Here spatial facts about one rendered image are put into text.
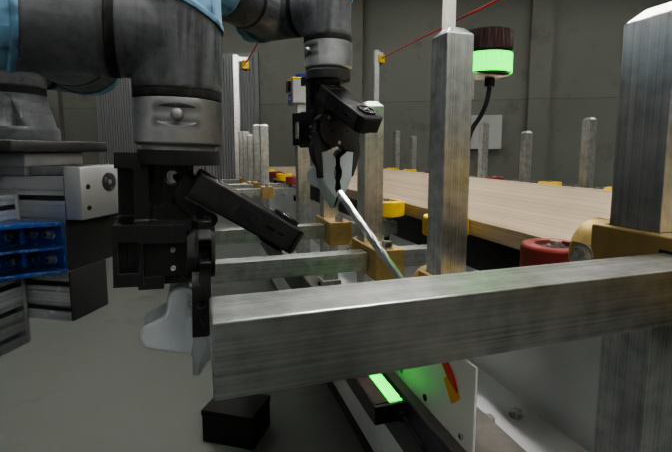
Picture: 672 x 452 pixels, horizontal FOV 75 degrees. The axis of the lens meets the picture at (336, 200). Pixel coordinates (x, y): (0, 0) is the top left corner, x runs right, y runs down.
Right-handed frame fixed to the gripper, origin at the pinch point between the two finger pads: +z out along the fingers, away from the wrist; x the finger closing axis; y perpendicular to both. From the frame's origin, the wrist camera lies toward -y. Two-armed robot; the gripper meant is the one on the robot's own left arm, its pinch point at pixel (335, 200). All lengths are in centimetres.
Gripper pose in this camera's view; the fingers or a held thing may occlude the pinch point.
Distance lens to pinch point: 69.1
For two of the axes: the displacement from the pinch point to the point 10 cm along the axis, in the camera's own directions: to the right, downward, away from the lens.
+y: -6.1, -0.9, 7.9
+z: 0.0, 9.9, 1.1
